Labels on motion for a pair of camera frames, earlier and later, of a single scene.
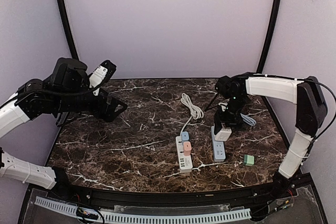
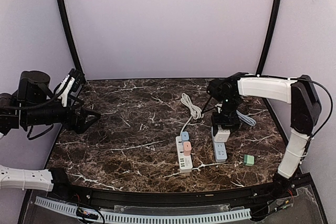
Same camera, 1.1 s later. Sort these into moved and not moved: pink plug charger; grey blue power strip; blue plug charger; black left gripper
Moved: black left gripper
Not moved: blue plug charger; pink plug charger; grey blue power strip
